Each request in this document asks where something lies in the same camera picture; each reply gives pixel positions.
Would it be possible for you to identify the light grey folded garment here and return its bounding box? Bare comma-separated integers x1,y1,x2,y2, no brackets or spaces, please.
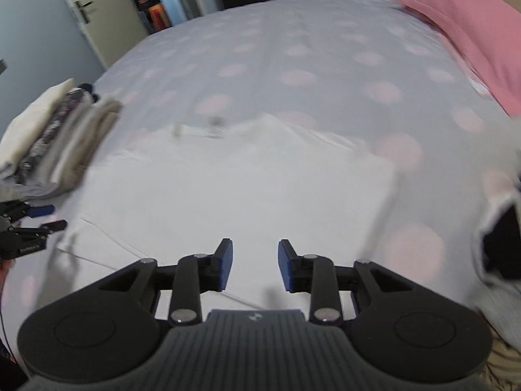
0,104,98,200

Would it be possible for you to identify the white shirt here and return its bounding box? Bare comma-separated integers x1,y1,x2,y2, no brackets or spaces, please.
57,113,396,310

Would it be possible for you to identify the pile of white clothes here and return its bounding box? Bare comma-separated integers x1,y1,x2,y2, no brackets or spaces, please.
474,167,521,349

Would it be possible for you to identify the cream folded sweater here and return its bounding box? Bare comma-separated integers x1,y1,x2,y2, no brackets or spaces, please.
0,78,76,169

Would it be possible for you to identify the pink pillow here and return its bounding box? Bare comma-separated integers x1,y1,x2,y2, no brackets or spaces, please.
387,0,521,119

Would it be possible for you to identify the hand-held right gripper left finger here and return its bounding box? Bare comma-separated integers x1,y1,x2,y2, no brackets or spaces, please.
98,237,234,327

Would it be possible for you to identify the cream room door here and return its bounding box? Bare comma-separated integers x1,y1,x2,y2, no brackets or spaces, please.
51,0,149,70

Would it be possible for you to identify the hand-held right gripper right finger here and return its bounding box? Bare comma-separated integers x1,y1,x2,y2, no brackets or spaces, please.
277,238,410,327

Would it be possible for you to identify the dark floral garment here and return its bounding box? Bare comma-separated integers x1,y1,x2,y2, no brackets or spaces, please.
18,85,99,182

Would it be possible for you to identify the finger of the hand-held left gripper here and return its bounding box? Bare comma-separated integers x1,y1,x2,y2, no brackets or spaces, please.
24,205,56,218
18,220,68,238

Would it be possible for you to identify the orange stool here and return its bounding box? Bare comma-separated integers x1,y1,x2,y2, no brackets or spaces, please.
148,3,168,29

